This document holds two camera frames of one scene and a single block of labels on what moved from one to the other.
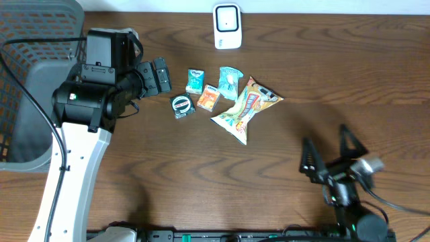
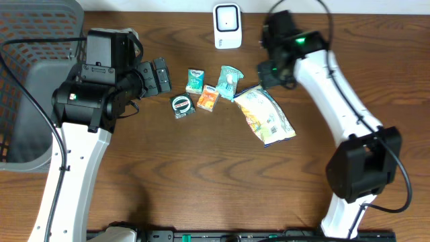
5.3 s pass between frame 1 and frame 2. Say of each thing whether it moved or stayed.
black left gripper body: stayed
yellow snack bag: moved
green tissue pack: stayed
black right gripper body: moved
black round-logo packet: stayed
